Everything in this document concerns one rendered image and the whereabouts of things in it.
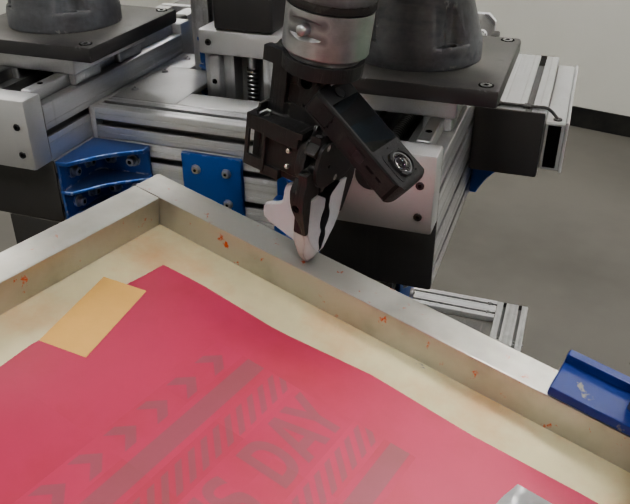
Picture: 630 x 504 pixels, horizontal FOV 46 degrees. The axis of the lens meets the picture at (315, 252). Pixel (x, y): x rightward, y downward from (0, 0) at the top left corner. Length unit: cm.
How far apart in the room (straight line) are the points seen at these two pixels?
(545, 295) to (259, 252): 213
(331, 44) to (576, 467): 40
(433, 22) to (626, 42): 343
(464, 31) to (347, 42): 28
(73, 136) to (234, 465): 57
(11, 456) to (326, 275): 33
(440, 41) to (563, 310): 199
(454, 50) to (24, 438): 58
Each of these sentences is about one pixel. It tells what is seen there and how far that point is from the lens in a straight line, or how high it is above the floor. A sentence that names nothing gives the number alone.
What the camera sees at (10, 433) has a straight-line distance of 64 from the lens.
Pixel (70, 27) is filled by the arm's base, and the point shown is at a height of 127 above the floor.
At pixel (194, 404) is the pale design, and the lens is 65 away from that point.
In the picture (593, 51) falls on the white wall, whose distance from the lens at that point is 431.
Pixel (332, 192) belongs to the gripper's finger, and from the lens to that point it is 71.
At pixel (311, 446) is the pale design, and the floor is 107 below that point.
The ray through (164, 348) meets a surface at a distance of 70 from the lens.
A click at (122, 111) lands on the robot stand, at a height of 117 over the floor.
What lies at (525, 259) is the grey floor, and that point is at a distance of 303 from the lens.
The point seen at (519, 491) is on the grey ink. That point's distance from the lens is 65.
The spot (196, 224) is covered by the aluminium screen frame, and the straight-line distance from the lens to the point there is 81.
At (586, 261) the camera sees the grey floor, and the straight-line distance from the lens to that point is 308.
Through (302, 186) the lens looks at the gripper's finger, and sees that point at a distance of 66.
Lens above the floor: 151
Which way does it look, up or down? 31 degrees down
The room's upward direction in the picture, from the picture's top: straight up
